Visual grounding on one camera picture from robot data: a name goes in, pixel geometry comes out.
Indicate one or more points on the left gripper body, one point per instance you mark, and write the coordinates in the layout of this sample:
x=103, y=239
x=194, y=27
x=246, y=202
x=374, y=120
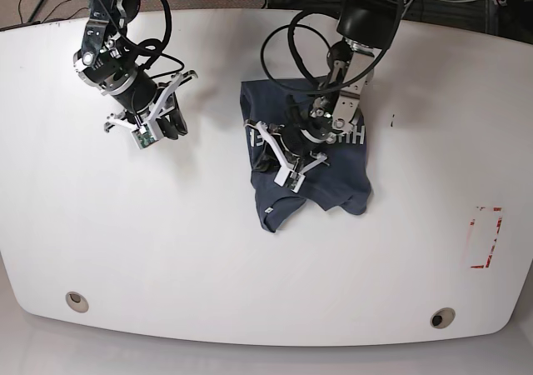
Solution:
x=275, y=146

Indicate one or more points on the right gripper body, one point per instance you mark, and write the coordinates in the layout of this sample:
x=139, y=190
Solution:
x=143, y=102

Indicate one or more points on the dark blue t-shirt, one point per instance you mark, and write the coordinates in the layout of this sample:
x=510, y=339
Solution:
x=339, y=182

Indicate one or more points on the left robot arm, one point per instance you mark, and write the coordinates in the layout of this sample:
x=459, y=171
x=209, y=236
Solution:
x=367, y=29

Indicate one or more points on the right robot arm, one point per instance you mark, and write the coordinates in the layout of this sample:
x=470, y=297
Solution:
x=110, y=61

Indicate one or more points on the red tape rectangle marking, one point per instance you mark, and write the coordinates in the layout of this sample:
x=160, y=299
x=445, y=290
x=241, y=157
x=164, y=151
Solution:
x=482, y=237

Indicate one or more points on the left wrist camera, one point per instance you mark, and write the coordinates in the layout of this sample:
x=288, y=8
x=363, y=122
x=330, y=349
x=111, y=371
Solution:
x=290, y=179

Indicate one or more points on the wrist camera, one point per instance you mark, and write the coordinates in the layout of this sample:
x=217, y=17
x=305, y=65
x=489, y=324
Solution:
x=145, y=136
x=290, y=179

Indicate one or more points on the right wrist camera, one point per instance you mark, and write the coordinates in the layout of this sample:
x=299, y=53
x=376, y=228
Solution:
x=145, y=136

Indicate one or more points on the left table cable grommet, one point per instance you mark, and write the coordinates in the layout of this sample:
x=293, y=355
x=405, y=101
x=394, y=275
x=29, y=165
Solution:
x=77, y=302

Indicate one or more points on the table cable grommet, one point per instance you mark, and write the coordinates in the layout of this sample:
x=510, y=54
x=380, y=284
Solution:
x=443, y=318
x=77, y=302

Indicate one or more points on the right table cable grommet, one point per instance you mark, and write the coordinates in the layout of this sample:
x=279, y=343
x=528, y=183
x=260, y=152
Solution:
x=443, y=318

